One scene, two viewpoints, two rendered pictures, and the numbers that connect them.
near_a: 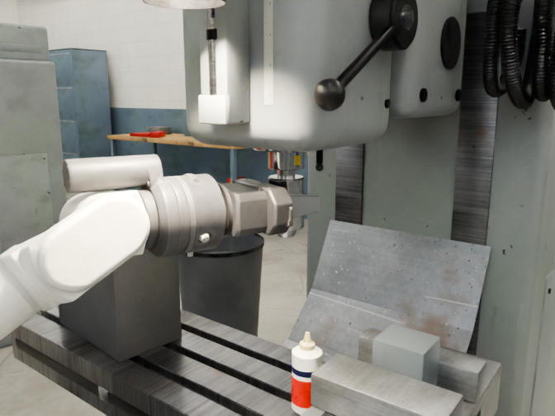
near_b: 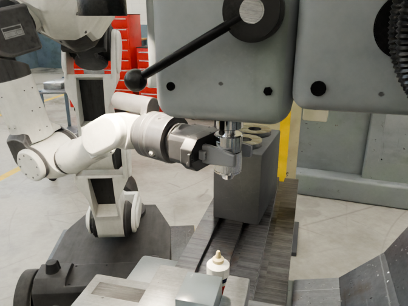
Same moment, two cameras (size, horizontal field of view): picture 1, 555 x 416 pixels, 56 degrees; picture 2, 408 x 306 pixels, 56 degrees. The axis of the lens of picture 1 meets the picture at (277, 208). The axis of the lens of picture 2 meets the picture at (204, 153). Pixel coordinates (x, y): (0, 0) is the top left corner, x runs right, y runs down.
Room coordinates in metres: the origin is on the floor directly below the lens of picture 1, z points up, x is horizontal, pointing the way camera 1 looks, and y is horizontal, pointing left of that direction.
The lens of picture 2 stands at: (0.39, -0.54, 1.45)
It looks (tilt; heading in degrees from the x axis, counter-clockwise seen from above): 20 degrees down; 68
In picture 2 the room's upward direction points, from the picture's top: straight up
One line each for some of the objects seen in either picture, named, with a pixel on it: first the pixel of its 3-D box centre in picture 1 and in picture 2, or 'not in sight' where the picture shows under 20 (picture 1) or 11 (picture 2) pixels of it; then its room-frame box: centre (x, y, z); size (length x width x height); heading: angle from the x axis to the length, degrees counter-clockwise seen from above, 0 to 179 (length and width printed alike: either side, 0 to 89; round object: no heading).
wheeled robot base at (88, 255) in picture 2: not in sight; (115, 235); (0.57, 0.85, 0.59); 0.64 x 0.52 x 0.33; 71
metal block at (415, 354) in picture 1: (405, 361); (200, 305); (0.54, -0.15, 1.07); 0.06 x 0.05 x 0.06; 54
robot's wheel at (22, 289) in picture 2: not in sight; (31, 297); (0.24, 0.71, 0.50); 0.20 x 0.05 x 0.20; 71
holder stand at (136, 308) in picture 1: (114, 276); (248, 169); (0.86, 0.28, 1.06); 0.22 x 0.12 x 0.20; 46
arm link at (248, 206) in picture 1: (222, 211); (184, 142); (0.60, 0.07, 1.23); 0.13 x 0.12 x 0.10; 33
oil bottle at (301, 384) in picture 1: (306, 370); (217, 277); (0.62, -0.04, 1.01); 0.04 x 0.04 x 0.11
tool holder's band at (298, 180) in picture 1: (286, 180); (228, 136); (0.65, -0.01, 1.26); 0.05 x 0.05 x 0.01
